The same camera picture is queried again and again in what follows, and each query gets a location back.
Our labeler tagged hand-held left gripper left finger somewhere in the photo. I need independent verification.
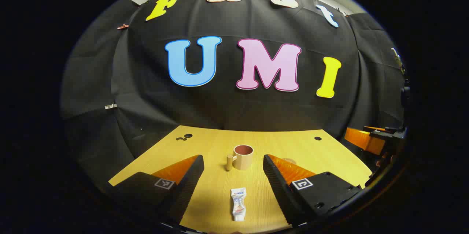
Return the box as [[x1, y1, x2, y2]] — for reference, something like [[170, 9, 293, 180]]
[[108, 155, 205, 227]]

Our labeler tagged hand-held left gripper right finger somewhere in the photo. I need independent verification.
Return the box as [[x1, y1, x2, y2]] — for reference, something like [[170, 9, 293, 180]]
[[263, 154, 363, 227]]

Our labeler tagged beige cup with handle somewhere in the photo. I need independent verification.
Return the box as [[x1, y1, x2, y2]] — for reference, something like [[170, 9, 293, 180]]
[[226, 145, 254, 171]]

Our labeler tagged white toothpaste tube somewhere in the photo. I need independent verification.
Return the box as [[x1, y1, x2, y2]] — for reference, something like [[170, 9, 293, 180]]
[[230, 187, 247, 222]]

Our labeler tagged wooden desktop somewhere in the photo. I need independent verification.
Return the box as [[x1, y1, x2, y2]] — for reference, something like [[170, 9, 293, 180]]
[[108, 125, 373, 234]]

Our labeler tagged black backdrop cloth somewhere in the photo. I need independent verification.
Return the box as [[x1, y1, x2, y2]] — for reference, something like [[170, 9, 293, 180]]
[[60, 0, 407, 183]]

